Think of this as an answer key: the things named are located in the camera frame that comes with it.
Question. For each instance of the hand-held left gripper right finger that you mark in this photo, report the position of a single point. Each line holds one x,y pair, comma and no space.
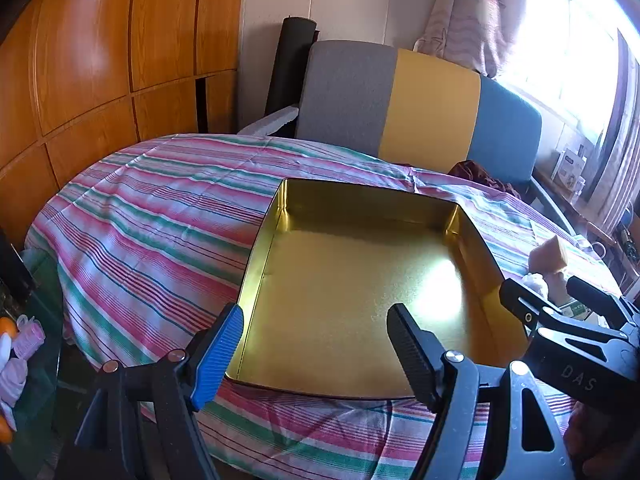
412,355

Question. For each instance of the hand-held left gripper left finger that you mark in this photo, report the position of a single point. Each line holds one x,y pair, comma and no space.
217,355

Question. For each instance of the wooden sideboard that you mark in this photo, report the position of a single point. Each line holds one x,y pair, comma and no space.
575,205

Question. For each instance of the glass side table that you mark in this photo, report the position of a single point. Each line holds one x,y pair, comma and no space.
35,410

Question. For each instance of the black rolled mat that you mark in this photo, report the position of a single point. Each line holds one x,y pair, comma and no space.
290,70

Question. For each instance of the striped beige curtain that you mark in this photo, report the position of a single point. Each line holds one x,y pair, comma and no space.
620,160

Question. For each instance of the gold tin box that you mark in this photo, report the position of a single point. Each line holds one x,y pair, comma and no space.
350,285

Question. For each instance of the striped tablecloth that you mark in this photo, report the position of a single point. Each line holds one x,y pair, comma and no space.
150,220

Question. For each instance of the patterned pink curtain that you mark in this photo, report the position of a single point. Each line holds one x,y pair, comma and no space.
465,20

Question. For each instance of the dark red cloth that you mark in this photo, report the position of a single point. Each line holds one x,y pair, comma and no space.
480,175

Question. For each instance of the wooden wardrobe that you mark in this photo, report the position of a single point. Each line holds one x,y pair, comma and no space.
100,60

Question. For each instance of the window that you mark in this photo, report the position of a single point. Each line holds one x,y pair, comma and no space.
565,35

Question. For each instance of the white carton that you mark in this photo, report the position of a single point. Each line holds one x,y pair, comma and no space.
567,167

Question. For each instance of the orange fruit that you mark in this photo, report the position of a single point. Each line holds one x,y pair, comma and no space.
4,430
7,327

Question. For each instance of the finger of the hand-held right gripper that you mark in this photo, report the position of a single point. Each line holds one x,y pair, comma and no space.
595,296
525,305

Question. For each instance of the grey yellow blue armchair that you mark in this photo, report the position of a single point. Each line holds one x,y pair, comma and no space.
345,95

